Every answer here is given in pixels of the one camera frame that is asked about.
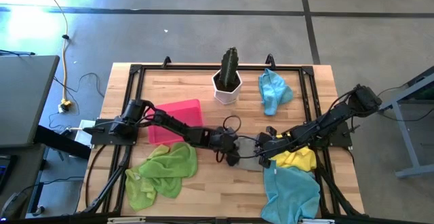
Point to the grey metal stand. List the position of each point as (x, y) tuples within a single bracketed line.
[(405, 139)]

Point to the grey microfiber towel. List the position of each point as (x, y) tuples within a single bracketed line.
[(249, 163)]

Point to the black computer mouse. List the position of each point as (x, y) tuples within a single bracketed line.
[(13, 205)]

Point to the dark desk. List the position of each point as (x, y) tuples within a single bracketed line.
[(20, 169)]

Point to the black metal table frame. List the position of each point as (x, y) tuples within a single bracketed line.
[(220, 67)]

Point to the white hexagonal plant pot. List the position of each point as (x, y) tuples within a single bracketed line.
[(227, 96)]

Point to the black desk crossbar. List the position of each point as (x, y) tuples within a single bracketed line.
[(61, 142)]

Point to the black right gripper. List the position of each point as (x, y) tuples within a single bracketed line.
[(268, 146)]

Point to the dark green cactus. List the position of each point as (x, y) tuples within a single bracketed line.
[(229, 66)]

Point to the yellow microfiber towel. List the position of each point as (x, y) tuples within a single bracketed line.
[(298, 159)]

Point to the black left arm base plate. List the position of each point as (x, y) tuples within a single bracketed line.
[(101, 137)]

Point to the large teal microfiber towel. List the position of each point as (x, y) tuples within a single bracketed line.
[(291, 197)]

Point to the white power box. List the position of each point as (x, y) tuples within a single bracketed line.
[(83, 134)]

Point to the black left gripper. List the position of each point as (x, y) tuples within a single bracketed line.
[(223, 140)]

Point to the grey desk top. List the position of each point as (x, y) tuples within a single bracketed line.
[(23, 98)]

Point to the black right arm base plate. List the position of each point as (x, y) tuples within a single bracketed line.
[(339, 137)]

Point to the small light blue towel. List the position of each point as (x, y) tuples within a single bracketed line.
[(273, 88)]

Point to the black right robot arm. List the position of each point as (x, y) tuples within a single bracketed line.
[(325, 120)]

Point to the lime green microfiber towel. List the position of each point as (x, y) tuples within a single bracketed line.
[(137, 190)]

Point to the pink plastic bin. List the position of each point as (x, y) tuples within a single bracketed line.
[(186, 112)]

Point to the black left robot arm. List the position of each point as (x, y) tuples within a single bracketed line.
[(176, 125)]

